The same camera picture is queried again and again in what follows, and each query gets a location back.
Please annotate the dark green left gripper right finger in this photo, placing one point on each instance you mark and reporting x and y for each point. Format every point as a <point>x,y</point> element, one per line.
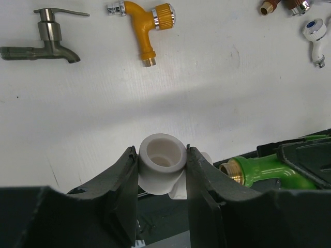
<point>223,213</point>

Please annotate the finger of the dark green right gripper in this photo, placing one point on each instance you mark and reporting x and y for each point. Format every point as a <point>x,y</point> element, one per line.
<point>272,148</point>
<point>311,159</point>

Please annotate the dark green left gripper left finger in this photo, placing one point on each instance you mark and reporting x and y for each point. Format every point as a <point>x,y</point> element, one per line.
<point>99,213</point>

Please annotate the white plastic elbow fitting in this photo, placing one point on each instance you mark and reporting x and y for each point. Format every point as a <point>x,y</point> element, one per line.
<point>161,166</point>

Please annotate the green faucet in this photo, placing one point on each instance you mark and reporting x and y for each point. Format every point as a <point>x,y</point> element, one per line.
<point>247,171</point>

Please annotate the white faucet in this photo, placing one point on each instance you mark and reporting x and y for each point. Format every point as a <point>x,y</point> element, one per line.
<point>315,31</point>

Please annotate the brown faucet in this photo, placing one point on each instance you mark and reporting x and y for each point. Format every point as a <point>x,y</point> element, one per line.
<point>297,7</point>

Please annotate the dark grey faucet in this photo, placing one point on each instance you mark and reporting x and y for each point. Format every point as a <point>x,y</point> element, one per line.
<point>50,34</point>

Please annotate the yellow faucet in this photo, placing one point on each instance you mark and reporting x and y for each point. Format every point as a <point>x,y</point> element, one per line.
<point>160,18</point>

